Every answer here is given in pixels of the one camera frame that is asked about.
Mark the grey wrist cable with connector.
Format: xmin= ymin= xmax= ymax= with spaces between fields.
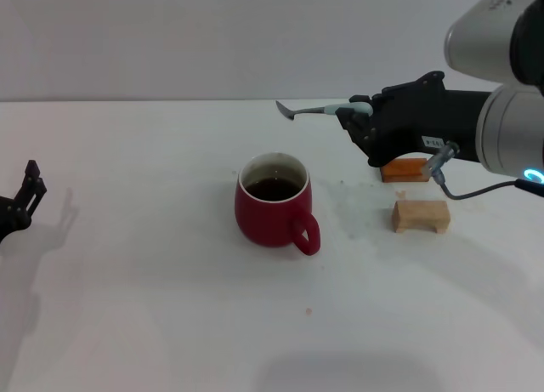
xmin=422 ymin=139 xmax=544 ymax=202

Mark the orange wooden block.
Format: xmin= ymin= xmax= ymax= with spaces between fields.
xmin=380 ymin=157 xmax=431 ymax=184

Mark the spoon with light blue handle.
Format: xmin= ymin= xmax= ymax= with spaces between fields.
xmin=275 ymin=99 xmax=373 ymax=123

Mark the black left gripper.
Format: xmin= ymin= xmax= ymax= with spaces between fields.
xmin=0 ymin=159 xmax=48 ymax=245

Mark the red ceramic coffee cup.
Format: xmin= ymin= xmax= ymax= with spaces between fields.
xmin=234 ymin=152 xmax=322 ymax=257

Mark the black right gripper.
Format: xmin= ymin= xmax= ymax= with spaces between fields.
xmin=335 ymin=71 xmax=495 ymax=169

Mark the light wooden spoon rest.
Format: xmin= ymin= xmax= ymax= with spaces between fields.
xmin=391 ymin=199 xmax=451 ymax=235

